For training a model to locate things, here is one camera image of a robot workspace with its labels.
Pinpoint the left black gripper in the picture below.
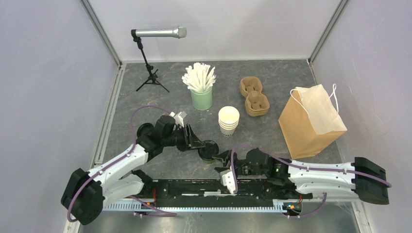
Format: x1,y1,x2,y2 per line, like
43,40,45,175
162,123,205,152

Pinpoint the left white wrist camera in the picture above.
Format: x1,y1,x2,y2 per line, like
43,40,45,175
169,111,187,128

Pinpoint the black tripod mic stand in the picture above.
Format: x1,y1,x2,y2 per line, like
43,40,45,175
133,36,170,93

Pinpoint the green paper coffee cup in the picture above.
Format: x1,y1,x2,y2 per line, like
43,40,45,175
203,159,215,164

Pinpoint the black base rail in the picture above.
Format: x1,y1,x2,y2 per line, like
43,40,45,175
135,179,313,208

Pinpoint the brown paper bag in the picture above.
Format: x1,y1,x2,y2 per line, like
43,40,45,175
278,84,347,160

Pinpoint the stack of white paper cups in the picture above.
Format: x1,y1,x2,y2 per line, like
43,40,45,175
218,106,240,137

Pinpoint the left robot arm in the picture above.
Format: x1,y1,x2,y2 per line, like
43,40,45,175
61,115,206,225

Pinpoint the silver microphone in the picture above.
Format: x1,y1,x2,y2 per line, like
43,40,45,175
131,26,187,39

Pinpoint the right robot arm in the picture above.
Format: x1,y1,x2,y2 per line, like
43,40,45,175
207,148,391,205

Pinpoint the brown cardboard cup carrier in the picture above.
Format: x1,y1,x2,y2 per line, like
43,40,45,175
240,76,270,117

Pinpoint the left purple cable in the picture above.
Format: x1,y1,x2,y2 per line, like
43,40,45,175
66,104,179,223

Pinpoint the black plastic cup lid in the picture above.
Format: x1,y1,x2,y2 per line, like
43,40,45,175
198,140,219,160

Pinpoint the green straw holder cup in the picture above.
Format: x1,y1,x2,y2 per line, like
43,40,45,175
190,87,212,111

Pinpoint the white paper straws bundle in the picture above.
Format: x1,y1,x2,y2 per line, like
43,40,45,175
181,62,216,92

